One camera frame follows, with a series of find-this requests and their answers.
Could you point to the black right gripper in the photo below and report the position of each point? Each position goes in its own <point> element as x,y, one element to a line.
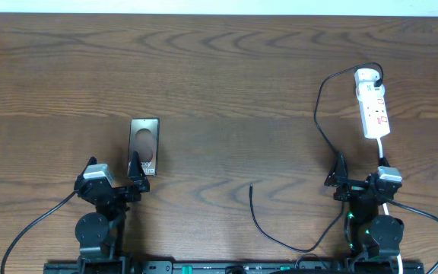
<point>338,174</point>

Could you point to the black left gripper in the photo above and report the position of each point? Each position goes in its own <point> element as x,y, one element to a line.
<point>116,192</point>

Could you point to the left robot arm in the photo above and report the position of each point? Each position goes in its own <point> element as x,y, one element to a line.
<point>100,233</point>

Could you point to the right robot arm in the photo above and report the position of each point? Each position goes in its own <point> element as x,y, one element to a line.
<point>374,237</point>

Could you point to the white USB charger plug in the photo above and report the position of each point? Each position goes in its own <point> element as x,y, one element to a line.
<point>366,75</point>

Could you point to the white power strip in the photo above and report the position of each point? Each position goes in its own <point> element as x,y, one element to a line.
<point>373,111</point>

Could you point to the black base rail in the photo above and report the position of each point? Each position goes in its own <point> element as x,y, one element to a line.
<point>167,267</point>

